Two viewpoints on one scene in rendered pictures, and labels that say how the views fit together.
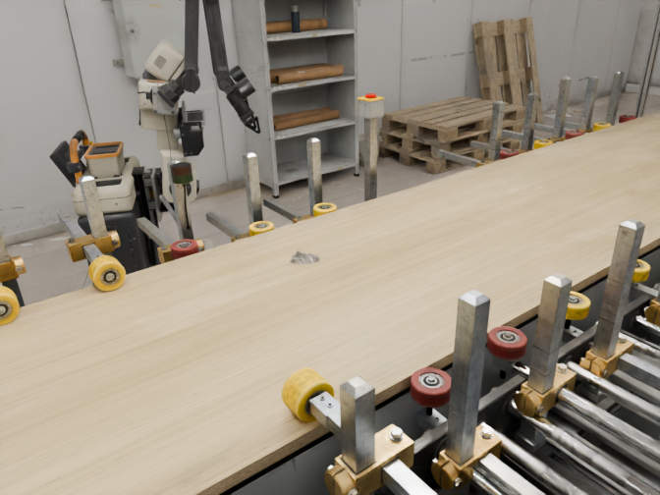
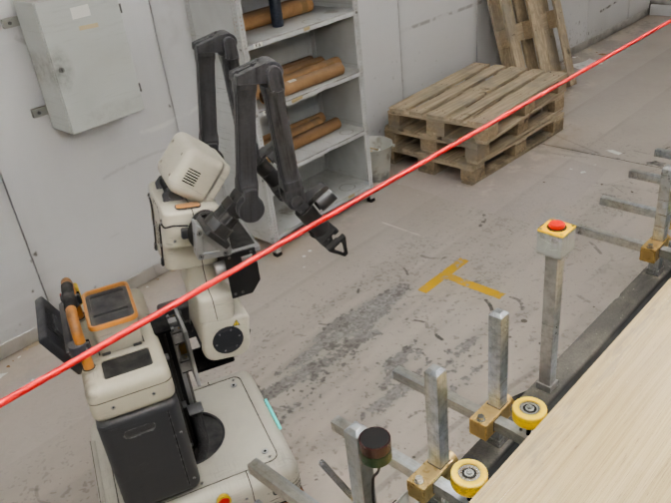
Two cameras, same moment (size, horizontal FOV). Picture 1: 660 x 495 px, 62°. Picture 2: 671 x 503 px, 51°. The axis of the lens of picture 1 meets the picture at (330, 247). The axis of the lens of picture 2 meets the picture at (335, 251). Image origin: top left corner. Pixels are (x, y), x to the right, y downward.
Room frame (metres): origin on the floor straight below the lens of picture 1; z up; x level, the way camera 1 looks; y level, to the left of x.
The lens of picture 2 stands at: (0.59, 0.59, 2.10)
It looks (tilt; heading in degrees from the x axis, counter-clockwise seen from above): 30 degrees down; 352
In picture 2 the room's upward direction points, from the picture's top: 7 degrees counter-clockwise
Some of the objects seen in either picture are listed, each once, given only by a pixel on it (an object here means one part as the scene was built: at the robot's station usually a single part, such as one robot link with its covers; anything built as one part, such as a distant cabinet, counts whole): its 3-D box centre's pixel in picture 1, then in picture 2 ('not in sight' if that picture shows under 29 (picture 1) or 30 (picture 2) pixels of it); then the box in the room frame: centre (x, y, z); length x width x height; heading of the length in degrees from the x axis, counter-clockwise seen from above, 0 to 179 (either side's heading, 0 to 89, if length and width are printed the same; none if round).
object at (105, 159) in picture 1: (106, 159); (113, 317); (2.55, 1.06, 0.87); 0.23 x 0.15 x 0.11; 12
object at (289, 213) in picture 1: (295, 217); (460, 404); (1.91, 0.13, 0.80); 0.43 x 0.03 x 0.04; 35
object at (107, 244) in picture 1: (93, 245); not in sight; (1.41, 0.68, 0.95); 0.14 x 0.06 x 0.05; 125
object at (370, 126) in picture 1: (370, 175); (550, 322); (2.01, -0.17, 0.93); 0.05 x 0.05 x 0.45; 35
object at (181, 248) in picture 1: (187, 259); not in sight; (1.48, 0.44, 0.85); 0.08 x 0.08 x 0.11
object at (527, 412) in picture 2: (325, 220); (528, 423); (1.75, 0.01, 0.85); 0.08 x 0.08 x 0.11
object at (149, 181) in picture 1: (173, 187); (205, 328); (2.67, 0.79, 0.68); 0.28 x 0.27 x 0.25; 12
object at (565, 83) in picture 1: (559, 126); not in sight; (2.73, -1.18, 0.91); 0.04 x 0.04 x 0.48; 35
